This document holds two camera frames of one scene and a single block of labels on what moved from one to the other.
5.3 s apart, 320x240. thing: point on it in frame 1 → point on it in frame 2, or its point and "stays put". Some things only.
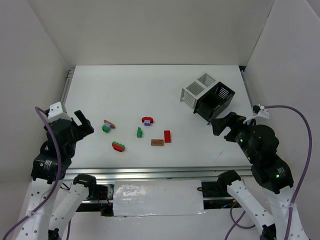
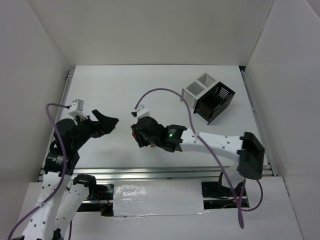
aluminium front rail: x=153 y=173 stays put
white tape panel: x=157 y=197 stays put
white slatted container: x=189 y=95 stays put
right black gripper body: x=230 y=127 → x=139 y=135
